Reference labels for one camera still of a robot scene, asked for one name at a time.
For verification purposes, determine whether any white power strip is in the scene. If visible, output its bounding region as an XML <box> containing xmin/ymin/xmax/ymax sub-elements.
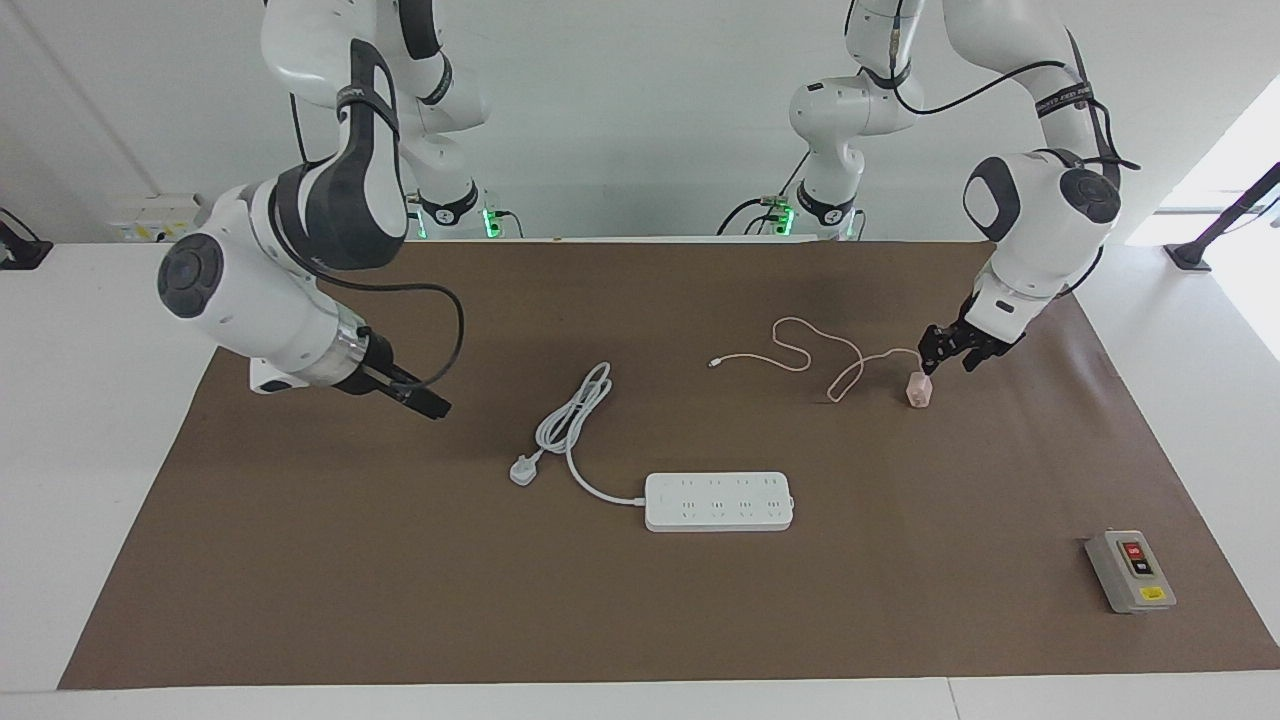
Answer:
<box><xmin>644</xmin><ymin>471</ymin><xmax>797</xmax><ymax>533</ymax></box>

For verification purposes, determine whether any white power cord with plug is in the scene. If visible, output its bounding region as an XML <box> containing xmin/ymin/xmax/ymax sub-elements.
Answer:
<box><xmin>509</xmin><ymin>362</ymin><xmax>649</xmax><ymax>506</ymax></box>

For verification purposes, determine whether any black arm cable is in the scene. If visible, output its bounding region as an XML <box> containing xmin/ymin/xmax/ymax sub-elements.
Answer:
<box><xmin>848</xmin><ymin>0</ymin><xmax>1142</xmax><ymax>176</ymax></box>
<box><xmin>290</xmin><ymin>92</ymin><xmax>467</xmax><ymax>393</ymax></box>

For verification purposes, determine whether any black clamp mount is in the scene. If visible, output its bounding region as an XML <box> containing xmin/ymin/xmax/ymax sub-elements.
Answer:
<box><xmin>0</xmin><ymin>206</ymin><xmax>54</xmax><ymax>271</ymax></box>

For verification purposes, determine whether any grey on-off switch box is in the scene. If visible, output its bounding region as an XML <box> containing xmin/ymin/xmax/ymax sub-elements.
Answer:
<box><xmin>1085</xmin><ymin>529</ymin><xmax>1178</xmax><ymax>614</ymax></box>

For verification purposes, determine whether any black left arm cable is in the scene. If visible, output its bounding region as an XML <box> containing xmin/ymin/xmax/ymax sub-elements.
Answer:
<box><xmin>848</xmin><ymin>0</ymin><xmax>1142</xmax><ymax>176</ymax></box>

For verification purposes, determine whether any black camera stand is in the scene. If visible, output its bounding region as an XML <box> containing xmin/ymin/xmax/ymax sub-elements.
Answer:
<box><xmin>1164</xmin><ymin>160</ymin><xmax>1280</xmax><ymax>273</ymax></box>

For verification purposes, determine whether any pink charging cable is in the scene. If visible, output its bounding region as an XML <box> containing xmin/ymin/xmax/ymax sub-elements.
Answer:
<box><xmin>708</xmin><ymin>317</ymin><xmax>923</xmax><ymax>404</ymax></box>

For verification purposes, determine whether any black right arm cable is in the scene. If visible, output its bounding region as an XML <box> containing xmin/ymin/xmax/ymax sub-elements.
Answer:
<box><xmin>290</xmin><ymin>92</ymin><xmax>467</xmax><ymax>393</ymax></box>

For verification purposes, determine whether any white wall socket strip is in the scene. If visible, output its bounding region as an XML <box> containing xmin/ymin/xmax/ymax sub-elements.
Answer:
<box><xmin>108</xmin><ymin>194</ymin><xmax>217</xmax><ymax>245</ymax></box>

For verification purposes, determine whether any black base cable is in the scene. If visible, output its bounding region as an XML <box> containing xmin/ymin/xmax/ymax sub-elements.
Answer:
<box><xmin>715</xmin><ymin>150</ymin><xmax>813</xmax><ymax>237</ymax></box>

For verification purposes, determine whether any brown table mat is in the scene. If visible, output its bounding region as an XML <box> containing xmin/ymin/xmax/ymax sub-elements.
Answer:
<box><xmin>57</xmin><ymin>240</ymin><xmax>1280</xmax><ymax>691</ymax></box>

